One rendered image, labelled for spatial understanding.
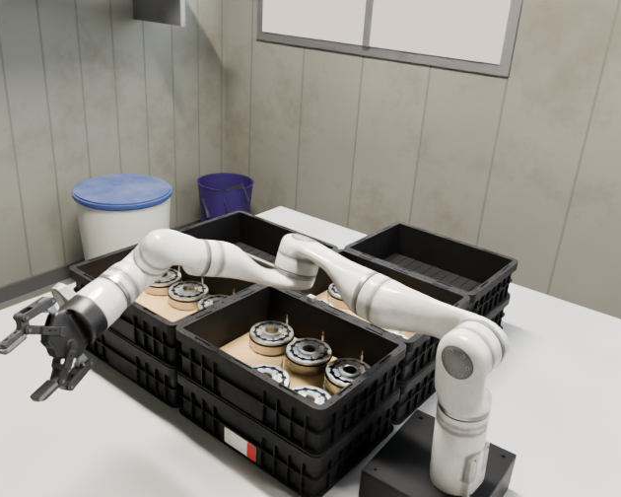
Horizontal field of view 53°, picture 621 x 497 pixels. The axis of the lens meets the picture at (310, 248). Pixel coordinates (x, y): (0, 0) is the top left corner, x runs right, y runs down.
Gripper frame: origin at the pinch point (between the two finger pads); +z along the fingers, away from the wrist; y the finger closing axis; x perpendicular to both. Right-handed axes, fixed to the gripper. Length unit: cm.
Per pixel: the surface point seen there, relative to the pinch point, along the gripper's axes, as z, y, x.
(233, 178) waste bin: -245, 87, 170
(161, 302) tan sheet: -53, 30, 34
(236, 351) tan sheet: -44, 35, 6
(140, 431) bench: -21.6, 39.7, 19.3
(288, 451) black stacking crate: -25, 40, -17
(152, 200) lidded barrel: -153, 52, 140
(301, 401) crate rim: -27.6, 29.0, -22.9
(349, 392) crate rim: -35, 33, -28
